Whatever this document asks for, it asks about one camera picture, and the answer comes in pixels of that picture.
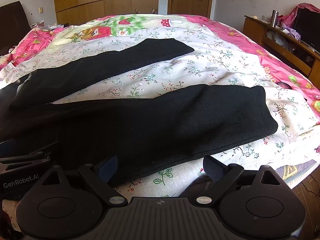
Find pink cloth over television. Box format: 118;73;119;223
277;3;320;28

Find dark wooden headboard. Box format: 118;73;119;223
0;1;30;56

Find wooden tv cabinet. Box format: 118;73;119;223
242;16;319;88

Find black pants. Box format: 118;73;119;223
1;38;278;185

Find steel thermos bottle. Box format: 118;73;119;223
270;10;279;28

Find floral pink white bed quilt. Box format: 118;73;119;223
1;15;319;187

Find black television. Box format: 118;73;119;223
293;8;320;51

